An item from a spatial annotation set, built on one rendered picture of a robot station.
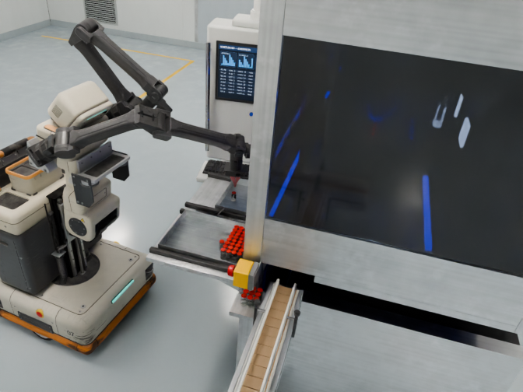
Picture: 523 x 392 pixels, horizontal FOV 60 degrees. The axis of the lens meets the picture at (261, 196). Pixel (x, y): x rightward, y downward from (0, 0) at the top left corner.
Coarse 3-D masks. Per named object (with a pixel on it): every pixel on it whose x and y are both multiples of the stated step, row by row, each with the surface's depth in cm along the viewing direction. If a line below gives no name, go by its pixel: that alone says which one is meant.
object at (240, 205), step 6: (240, 180) 224; (246, 180) 223; (228, 186) 218; (240, 186) 224; (246, 186) 225; (228, 192) 219; (240, 192) 220; (246, 192) 220; (222, 198) 212; (228, 198) 214; (240, 198) 215; (246, 198) 215; (216, 204) 205; (222, 204) 210; (228, 204) 211; (234, 204) 211; (240, 204) 211; (246, 204) 212; (228, 210) 203; (234, 210) 202; (240, 210) 202; (246, 210) 208
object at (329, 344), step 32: (320, 320) 166; (352, 320) 162; (384, 320) 159; (416, 320) 160; (288, 352) 181; (320, 352) 175; (352, 352) 170; (384, 352) 165; (416, 352) 161; (448, 352) 157; (480, 352) 153; (512, 352) 151; (288, 384) 192; (320, 384) 186; (352, 384) 180; (384, 384) 175; (416, 384) 170; (448, 384) 165; (480, 384) 160
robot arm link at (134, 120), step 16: (128, 112) 162; (144, 112) 161; (160, 112) 166; (64, 128) 172; (96, 128) 166; (112, 128) 163; (128, 128) 164; (144, 128) 162; (160, 128) 164; (64, 144) 170; (80, 144) 170
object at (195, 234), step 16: (176, 224) 192; (192, 224) 196; (208, 224) 197; (224, 224) 197; (240, 224) 194; (160, 240) 180; (176, 240) 186; (192, 240) 187; (208, 240) 188; (224, 240) 188; (192, 256) 176; (208, 256) 180
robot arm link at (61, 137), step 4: (60, 132) 172; (64, 132) 172; (68, 132) 172; (48, 136) 174; (52, 136) 173; (56, 136) 172; (60, 136) 171; (64, 136) 171; (68, 136) 172; (48, 140) 173; (52, 140) 172; (56, 140) 171; (60, 140) 171; (64, 140) 171; (68, 140) 171; (48, 144) 173; (52, 144) 172; (56, 144) 171; (48, 148) 172; (52, 148) 172
